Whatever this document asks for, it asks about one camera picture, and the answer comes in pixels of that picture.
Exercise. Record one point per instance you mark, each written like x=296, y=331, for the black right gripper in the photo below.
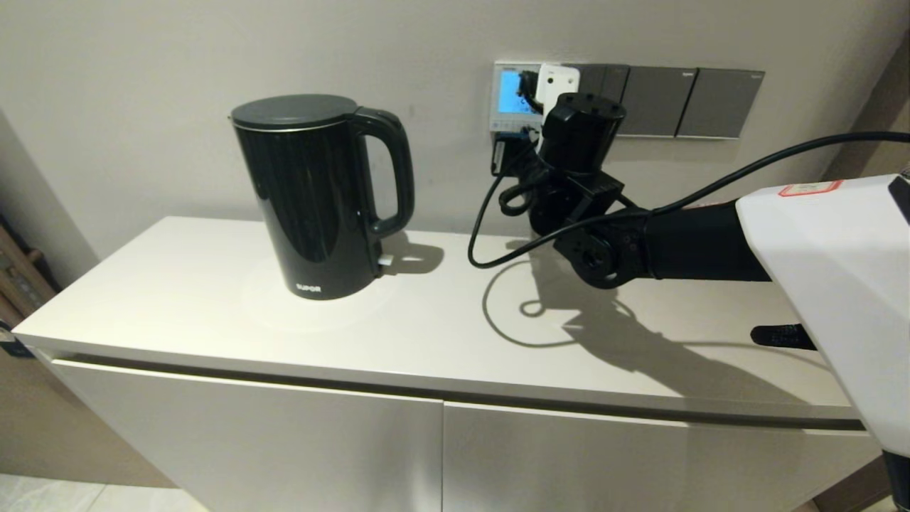
x=583, y=131

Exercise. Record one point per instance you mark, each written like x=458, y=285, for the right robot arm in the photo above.
x=697, y=249

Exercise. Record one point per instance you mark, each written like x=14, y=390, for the white wall thermostat panel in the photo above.
x=508, y=92

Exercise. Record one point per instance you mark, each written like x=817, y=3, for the black electric kettle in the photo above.
x=313, y=199

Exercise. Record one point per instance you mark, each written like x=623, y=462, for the white cabinet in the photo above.
x=355, y=334

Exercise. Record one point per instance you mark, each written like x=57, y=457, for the white cabinet door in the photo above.
x=640, y=462
x=249, y=448

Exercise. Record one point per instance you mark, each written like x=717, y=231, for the brown wooden rack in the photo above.
x=18, y=284

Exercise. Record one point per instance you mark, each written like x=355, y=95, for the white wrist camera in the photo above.
x=558, y=82

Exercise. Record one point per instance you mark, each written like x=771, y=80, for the grey single wall switch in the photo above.
x=718, y=103
x=661, y=99

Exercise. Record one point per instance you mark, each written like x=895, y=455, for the wooden door frame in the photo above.
x=892, y=78

